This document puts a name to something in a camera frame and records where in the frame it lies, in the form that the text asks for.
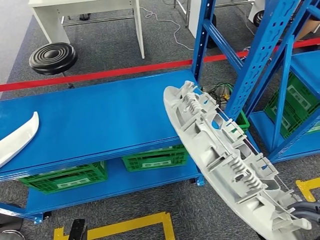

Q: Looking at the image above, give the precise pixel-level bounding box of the silver metal frame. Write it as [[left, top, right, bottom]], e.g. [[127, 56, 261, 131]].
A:
[[174, 0, 256, 27]]

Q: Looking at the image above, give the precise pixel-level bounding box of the tan cardboard carton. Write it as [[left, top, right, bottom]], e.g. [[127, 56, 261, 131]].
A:
[[296, 18, 320, 42]]

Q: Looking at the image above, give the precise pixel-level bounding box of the black stanchion with round base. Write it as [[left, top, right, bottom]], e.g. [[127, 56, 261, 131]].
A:
[[0, 213, 24, 233]]

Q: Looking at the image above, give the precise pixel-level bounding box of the white curved plastic part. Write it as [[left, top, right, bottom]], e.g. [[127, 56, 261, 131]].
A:
[[0, 111, 40, 169]]

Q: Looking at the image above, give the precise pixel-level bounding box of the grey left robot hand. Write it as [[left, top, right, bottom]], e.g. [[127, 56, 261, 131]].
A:
[[69, 218, 88, 240]]

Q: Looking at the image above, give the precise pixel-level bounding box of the black round stool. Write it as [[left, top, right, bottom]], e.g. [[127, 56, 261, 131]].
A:
[[29, 42, 78, 89]]

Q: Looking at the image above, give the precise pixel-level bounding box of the blue metal shelf rack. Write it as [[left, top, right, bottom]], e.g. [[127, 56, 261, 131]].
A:
[[0, 0, 300, 225], [243, 0, 320, 164]]

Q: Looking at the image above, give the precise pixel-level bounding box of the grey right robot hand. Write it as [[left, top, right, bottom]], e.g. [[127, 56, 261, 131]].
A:
[[287, 201, 320, 226]]

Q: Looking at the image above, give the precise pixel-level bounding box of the black cable bundle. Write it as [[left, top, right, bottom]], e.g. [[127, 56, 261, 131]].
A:
[[207, 82, 235, 107]]

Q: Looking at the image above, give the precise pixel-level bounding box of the white desk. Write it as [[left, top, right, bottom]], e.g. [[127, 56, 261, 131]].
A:
[[28, 0, 146, 60]]

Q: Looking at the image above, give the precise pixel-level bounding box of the white board panel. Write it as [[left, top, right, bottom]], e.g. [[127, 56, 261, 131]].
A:
[[188, 0, 208, 39]]

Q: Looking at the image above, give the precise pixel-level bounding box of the green plastic crate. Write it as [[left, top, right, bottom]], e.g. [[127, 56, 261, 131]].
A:
[[18, 161, 109, 195], [263, 72, 320, 140], [122, 144, 189, 173]]

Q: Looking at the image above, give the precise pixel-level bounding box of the red barrier belt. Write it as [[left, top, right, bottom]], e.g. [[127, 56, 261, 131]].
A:
[[0, 37, 320, 93]]

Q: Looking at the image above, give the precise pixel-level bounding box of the white floor cable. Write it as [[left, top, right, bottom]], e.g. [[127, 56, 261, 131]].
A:
[[140, 6, 195, 51]]

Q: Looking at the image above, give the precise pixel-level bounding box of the grey plastic wheel hubcap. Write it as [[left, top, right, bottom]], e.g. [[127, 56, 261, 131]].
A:
[[162, 80, 312, 240]]

